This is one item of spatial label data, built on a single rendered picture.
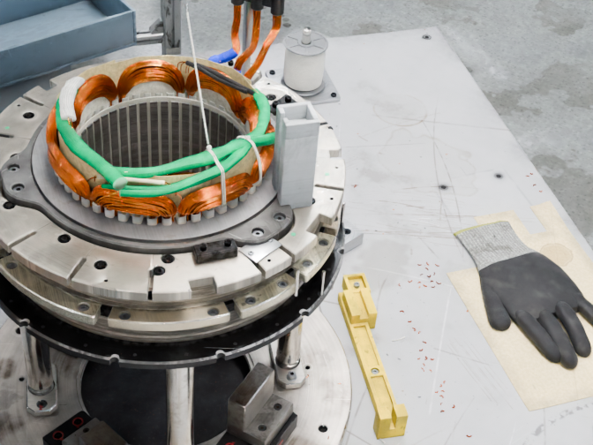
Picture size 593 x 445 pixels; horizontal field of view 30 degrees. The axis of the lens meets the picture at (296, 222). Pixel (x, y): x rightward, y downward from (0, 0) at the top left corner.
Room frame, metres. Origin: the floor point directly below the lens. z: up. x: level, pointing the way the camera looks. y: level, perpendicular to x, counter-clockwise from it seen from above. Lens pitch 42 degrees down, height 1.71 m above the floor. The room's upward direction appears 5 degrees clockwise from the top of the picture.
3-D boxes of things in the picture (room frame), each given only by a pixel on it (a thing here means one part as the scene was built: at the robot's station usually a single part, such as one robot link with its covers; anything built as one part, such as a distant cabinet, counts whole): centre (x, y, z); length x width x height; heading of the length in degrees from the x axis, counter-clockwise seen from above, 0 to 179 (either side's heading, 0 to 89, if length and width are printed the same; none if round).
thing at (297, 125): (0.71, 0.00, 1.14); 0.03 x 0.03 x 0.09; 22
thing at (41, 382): (0.71, 0.24, 0.91); 0.02 x 0.02 x 0.21
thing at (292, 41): (1.31, 0.01, 0.82); 0.06 x 0.06 x 0.07
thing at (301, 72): (1.31, 0.01, 0.82); 0.06 x 0.06 x 0.06
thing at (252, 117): (0.76, 0.05, 1.12); 0.06 x 0.02 x 0.04; 22
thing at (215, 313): (0.60, 0.10, 1.06); 0.09 x 0.04 x 0.01; 112
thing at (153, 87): (0.82, 0.14, 1.12); 0.05 x 0.01 x 0.02; 112
